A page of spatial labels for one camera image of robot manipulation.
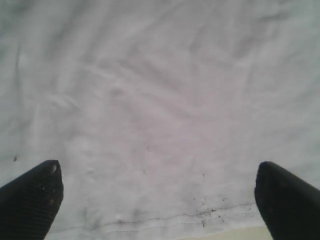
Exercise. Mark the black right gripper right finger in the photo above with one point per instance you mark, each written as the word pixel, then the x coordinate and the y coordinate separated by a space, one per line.
pixel 289 206

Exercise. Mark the white t-shirt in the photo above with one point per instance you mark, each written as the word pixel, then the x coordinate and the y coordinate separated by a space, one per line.
pixel 159 111

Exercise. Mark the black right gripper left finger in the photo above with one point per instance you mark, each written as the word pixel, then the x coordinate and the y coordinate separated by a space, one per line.
pixel 30 202

